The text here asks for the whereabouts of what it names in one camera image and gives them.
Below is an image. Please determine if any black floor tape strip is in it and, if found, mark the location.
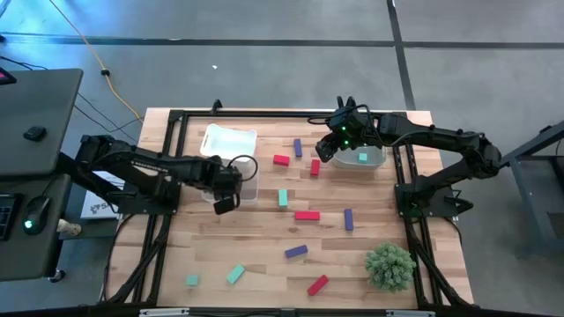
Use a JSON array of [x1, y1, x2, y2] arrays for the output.
[[385, 0, 417, 112]]

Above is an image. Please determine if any black device with pink light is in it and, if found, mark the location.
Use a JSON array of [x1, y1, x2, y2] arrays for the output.
[[0, 66, 18, 87]]

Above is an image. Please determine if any green artificial plant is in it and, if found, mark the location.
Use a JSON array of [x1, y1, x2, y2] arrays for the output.
[[364, 240, 418, 294]]

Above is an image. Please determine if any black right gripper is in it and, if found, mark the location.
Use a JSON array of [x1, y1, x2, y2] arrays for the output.
[[315, 105, 381, 165]]

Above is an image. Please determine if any black computer mouse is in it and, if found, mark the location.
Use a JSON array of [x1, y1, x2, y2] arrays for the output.
[[21, 195, 52, 237]]

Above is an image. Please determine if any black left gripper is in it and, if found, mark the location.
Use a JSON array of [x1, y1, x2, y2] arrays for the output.
[[203, 158, 244, 217]]

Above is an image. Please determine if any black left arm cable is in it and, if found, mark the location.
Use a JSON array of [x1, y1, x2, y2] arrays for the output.
[[226, 153, 260, 183]]

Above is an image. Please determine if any silver frame bracket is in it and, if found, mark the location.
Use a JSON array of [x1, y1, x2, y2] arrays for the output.
[[385, 309, 436, 317]]

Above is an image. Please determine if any light grey plastic bin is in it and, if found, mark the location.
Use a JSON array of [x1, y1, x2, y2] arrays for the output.
[[330, 144, 389, 172]]

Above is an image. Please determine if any clear plastic bin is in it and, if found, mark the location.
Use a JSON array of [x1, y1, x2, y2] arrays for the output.
[[200, 156, 260, 207]]

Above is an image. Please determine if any black floor cable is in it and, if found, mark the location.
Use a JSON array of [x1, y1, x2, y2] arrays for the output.
[[0, 55, 145, 144]]

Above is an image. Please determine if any yellow floor cable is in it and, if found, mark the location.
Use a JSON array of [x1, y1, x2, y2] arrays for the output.
[[47, 0, 145, 123]]

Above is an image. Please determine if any white plastic bin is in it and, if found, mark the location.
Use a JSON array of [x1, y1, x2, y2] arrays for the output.
[[198, 122, 259, 160]]

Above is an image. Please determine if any white paper sheet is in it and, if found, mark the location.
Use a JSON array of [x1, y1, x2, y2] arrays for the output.
[[79, 170, 127, 220]]

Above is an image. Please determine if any dark grey desk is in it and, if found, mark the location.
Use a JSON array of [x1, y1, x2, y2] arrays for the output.
[[0, 68, 85, 178], [0, 173, 74, 283]]

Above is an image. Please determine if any black keyboard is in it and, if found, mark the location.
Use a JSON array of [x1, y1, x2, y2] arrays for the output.
[[0, 192, 21, 242]]

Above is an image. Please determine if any beige plastic knob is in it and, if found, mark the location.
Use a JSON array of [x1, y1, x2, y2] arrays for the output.
[[56, 218, 83, 238]]

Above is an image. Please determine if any black metal stand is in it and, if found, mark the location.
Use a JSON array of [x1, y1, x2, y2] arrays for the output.
[[500, 119, 564, 259]]

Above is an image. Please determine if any small black device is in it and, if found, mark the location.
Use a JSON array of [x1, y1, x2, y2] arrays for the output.
[[22, 125, 48, 143]]

